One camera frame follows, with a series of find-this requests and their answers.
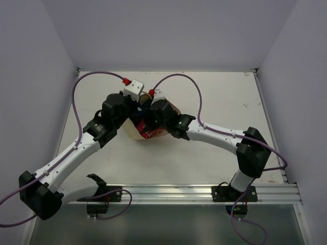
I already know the blue snack packet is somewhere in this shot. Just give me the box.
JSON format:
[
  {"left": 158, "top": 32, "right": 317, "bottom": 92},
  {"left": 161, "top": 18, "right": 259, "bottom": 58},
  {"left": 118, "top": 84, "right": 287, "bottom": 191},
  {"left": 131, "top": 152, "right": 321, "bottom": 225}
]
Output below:
[{"left": 130, "top": 99, "right": 152, "bottom": 121}]

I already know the brown paper bag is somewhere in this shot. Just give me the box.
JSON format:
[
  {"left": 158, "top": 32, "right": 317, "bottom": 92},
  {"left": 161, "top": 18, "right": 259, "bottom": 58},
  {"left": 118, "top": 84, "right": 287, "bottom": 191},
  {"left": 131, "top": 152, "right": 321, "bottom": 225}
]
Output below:
[{"left": 121, "top": 92, "right": 183, "bottom": 141}]

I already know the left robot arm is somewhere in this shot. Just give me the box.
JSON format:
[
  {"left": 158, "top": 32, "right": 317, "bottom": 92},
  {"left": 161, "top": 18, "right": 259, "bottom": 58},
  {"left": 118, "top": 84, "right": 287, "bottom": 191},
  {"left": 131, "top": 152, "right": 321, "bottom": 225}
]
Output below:
[{"left": 18, "top": 92, "right": 140, "bottom": 220}]

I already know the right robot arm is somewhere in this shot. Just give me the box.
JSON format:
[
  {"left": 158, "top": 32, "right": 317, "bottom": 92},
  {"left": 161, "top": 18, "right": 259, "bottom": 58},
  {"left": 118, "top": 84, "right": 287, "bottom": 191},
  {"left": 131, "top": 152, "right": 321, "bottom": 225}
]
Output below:
[{"left": 150, "top": 99, "right": 271, "bottom": 201}]

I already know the magenta large snack packet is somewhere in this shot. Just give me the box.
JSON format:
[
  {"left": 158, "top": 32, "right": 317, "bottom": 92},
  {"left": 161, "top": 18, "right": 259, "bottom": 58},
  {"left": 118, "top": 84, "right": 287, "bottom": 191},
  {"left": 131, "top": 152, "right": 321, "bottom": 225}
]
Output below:
[{"left": 136, "top": 120, "right": 168, "bottom": 140}]

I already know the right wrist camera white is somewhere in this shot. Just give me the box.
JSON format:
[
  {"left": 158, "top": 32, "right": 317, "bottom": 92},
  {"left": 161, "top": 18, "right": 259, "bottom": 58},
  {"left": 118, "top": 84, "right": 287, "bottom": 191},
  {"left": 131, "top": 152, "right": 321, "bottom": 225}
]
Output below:
[{"left": 149, "top": 89, "right": 166, "bottom": 103}]

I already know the aluminium rail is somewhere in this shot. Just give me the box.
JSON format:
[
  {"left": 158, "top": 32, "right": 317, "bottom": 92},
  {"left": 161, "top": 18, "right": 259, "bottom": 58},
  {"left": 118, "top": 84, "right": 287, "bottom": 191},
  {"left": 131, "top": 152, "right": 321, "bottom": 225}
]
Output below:
[{"left": 58, "top": 182, "right": 301, "bottom": 205}]

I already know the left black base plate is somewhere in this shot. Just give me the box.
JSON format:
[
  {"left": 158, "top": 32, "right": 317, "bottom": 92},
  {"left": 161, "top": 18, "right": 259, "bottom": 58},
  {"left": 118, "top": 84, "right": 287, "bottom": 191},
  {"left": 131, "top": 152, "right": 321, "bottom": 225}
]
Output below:
[{"left": 77, "top": 174, "right": 122, "bottom": 202}]

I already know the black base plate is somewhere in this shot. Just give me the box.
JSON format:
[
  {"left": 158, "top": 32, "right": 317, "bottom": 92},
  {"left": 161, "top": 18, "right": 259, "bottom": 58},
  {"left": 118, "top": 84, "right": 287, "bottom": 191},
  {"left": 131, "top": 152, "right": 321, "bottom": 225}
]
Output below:
[
  {"left": 211, "top": 182, "right": 258, "bottom": 202},
  {"left": 77, "top": 174, "right": 122, "bottom": 202}
]

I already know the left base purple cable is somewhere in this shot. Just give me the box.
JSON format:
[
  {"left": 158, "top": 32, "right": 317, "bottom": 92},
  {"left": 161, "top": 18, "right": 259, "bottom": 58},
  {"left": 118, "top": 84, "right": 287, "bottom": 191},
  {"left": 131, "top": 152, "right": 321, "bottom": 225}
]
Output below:
[{"left": 86, "top": 187, "right": 134, "bottom": 222}]

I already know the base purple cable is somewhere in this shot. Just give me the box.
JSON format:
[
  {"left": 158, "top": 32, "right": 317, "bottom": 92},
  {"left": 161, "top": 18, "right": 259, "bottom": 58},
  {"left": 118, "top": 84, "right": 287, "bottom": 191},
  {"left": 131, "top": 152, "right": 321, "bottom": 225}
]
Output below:
[
  {"left": 229, "top": 193, "right": 268, "bottom": 243},
  {"left": 86, "top": 187, "right": 134, "bottom": 222}
]

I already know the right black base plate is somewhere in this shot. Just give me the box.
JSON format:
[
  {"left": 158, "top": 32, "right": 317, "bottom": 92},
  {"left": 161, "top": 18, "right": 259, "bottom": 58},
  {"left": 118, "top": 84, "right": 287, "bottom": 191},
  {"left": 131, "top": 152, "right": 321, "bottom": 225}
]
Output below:
[{"left": 211, "top": 182, "right": 258, "bottom": 202}]

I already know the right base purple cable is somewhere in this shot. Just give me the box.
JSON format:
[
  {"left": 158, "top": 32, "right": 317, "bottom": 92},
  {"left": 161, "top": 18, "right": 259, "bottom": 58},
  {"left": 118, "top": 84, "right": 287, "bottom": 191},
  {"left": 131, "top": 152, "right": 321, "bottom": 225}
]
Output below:
[{"left": 229, "top": 193, "right": 268, "bottom": 243}]

